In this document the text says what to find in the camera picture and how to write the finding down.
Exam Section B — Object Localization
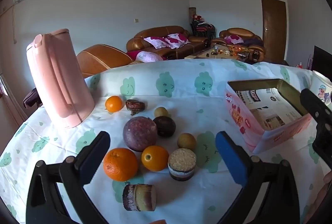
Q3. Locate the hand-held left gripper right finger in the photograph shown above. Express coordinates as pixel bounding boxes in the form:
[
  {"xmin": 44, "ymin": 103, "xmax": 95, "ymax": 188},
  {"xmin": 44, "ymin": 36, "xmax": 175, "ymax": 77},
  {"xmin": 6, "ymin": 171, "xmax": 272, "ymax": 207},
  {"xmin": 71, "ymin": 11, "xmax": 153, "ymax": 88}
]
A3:
[{"xmin": 215, "ymin": 131, "xmax": 308, "ymax": 224}]

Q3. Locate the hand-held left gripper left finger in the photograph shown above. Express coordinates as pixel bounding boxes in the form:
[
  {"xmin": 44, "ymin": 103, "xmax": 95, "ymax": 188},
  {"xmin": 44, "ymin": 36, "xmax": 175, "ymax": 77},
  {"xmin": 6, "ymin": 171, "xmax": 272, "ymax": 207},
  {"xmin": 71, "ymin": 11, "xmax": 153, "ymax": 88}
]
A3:
[{"xmin": 26, "ymin": 131, "xmax": 112, "ymax": 224}]

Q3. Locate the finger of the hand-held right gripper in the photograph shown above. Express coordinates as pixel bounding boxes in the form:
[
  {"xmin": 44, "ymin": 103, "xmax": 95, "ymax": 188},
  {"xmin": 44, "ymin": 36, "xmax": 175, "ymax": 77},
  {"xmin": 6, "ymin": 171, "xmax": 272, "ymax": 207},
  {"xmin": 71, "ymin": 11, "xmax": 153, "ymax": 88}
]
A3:
[{"xmin": 300, "ymin": 88, "xmax": 332, "ymax": 159}]

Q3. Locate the large orange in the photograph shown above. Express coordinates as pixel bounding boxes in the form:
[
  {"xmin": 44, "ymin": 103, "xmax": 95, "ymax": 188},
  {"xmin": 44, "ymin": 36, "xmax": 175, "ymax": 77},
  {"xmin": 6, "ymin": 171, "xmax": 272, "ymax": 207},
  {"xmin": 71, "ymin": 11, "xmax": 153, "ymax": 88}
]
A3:
[{"xmin": 103, "ymin": 148, "xmax": 139, "ymax": 181}]

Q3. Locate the pink cardboard box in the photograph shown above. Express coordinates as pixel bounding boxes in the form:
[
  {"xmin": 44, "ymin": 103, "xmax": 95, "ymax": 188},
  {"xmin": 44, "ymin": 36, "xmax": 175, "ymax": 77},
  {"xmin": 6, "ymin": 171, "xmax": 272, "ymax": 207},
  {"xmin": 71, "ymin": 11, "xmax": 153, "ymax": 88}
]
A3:
[{"xmin": 224, "ymin": 78, "xmax": 312, "ymax": 154}]

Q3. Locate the pale round longan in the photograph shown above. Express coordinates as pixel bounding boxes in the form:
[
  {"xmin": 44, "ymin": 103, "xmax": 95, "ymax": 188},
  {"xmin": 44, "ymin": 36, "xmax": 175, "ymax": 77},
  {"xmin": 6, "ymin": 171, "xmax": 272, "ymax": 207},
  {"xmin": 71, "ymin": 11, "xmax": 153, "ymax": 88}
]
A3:
[
  {"xmin": 177, "ymin": 133, "xmax": 196, "ymax": 150},
  {"xmin": 154, "ymin": 107, "xmax": 169, "ymax": 118}
]

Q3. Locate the large mottled purple passion fruit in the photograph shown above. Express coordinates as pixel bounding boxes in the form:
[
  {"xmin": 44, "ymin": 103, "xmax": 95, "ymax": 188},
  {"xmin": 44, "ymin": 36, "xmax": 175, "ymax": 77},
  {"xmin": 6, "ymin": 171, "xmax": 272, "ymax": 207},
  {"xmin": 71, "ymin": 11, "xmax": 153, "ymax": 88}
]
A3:
[{"xmin": 123, "ymin": 116, "xmax": 158, "ymax": 152}]

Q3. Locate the smooth small orange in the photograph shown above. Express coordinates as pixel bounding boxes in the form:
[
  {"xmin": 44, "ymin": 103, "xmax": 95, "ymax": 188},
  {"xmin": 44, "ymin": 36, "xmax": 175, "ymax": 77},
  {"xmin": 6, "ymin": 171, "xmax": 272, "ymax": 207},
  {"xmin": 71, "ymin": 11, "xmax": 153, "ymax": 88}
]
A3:
[{"xmin": 141, "ymin": 145, "xmax": 170, "ymax": 172}]

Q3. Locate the dark purple passion fruit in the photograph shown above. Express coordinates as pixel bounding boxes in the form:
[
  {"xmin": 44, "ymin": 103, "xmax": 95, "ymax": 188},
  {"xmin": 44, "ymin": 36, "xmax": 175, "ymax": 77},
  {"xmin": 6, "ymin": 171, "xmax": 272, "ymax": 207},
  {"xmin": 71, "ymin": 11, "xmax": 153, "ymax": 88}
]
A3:
[{"xmin": 153, "ymin": 116, "xmax": 176, "ymax": 138}]

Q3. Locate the person's right hand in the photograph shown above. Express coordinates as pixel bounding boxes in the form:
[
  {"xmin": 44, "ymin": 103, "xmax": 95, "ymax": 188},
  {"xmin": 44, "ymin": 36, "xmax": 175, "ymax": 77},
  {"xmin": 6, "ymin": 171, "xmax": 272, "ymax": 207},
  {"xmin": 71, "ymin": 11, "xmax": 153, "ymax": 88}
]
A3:
[{"xmin": 303, "ymin": 169, "xmax": 332, "ymax": 224}]

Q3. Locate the white cartoon mug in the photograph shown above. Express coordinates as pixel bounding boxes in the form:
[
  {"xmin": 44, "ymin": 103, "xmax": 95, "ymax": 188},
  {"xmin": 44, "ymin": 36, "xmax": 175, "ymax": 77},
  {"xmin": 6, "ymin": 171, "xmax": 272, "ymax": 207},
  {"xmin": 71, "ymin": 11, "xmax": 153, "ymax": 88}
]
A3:
[{"xmin": 310, "ymin": 71, "xmax": 332, "ymax": 106}]

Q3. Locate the printed paper box liner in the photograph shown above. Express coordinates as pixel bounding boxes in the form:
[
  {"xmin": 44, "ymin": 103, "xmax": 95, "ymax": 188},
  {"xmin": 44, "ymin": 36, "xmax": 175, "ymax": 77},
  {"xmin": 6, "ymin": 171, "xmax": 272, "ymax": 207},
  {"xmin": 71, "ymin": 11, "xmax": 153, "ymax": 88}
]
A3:
[{"xmin": 237, "ymin": 87, "xmax": 303, "ymax": 131}]

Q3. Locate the black television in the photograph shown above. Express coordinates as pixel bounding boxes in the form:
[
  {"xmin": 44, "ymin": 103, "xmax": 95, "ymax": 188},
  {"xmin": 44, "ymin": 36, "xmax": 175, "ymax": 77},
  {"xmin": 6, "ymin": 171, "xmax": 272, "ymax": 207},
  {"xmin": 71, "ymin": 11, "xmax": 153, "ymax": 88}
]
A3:
[{"xmin": 311, "ymin": 46, "xmax": 332, "ymax": 80}]

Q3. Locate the small round tangerine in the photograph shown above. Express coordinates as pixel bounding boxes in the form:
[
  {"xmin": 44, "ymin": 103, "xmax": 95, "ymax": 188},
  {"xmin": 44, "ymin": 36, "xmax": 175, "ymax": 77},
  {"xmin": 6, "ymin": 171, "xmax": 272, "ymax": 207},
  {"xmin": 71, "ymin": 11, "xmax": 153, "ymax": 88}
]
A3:
[{"xmin": 105, "ymin": 96, "xmax": 123, "ymax": 113}]

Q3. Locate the brown dried date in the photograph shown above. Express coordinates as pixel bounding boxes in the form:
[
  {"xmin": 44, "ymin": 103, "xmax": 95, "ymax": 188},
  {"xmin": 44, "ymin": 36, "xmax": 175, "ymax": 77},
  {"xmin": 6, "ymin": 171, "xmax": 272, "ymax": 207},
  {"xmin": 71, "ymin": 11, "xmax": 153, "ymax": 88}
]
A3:
[{"xmin": 126, "ymin": 100, "xmax": 146, "ymax": 112}]

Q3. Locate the dark purple chair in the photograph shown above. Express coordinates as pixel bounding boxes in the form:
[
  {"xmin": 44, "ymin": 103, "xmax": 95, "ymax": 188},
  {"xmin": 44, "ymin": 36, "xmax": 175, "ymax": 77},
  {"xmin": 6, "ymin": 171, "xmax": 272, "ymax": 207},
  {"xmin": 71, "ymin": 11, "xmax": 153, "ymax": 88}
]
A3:
[{"xmin": 23, "ymin": 88, "xmax": 42, "ymax": 109}]

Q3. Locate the pink electric kettle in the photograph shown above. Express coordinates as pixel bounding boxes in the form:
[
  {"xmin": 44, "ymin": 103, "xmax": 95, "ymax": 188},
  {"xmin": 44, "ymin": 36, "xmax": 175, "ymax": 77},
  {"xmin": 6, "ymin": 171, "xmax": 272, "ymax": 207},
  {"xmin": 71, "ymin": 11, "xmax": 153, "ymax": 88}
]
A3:
[{"xmin": 26, "ymin": 29, "xmax": 95, "ymax": 129}]

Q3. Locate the white cloud print tablecloth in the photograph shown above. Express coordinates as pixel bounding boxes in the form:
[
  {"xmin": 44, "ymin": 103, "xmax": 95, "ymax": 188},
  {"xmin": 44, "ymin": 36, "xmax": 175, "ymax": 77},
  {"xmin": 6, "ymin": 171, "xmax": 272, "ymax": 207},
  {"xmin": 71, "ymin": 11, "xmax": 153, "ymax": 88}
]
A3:
[{"xmin": 0, "ymin": 59, "xmax": 332, "ymax": 224}]

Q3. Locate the brown wooden door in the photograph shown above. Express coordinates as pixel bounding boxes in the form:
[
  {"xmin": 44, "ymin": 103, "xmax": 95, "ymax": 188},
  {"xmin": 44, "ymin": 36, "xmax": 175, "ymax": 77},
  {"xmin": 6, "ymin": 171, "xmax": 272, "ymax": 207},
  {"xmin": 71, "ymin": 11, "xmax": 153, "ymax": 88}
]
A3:
[{"xmin": 261, "ymin": 0, "xmax": 287, "ymax": 64}]

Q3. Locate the wooden coffee table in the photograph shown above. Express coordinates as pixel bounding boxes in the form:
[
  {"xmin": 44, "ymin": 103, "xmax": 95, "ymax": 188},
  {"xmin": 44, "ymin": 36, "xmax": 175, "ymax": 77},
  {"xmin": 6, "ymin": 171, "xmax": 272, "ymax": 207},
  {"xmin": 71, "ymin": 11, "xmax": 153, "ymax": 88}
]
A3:
[{"xmin": 185, "ymin": 44, "xmax": 251, "ymax": 61}]

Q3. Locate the white pink flowered pillow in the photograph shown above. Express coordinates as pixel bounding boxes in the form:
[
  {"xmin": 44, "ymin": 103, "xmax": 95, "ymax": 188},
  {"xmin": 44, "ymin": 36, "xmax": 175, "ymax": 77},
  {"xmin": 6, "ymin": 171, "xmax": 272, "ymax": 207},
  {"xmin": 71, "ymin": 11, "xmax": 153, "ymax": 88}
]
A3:
[
  {"xmin": 165, "ymin": 33, "xmax": 191, "ymax": 48},
  {"xmin": 224, "ymin": 34, "xmax": 244, "ymax": 44},
  {"xmin": 143, "ymin": 37, "xmax": 170, "ymax": 49}
]

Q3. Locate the pale pink pillow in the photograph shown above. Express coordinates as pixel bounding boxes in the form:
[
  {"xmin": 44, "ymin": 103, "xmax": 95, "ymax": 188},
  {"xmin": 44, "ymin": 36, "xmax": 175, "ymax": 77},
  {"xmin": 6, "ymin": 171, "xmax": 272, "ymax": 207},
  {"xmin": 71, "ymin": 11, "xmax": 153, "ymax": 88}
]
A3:
[{"xmin": 136, "ymin": 51, "xmax": 164, "ymax": 63}]

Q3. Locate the stack of dark chairs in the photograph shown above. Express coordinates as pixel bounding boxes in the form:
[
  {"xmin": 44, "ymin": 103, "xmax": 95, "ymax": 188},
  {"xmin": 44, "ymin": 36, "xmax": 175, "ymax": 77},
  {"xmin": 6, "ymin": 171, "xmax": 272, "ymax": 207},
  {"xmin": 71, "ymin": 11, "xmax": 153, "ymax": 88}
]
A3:
[{"xmin": 190, "ymin": 20, "xmax": 216, "ymax": 39}]

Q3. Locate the brown leather sofa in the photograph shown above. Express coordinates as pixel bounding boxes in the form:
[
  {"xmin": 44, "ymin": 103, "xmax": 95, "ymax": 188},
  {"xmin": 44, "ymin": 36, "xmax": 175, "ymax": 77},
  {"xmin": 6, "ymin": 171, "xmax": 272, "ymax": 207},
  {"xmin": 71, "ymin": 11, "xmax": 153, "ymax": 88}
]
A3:
[{"xmin": 126, "ymin": 26, "xmax": 210, "ymax": 60}]

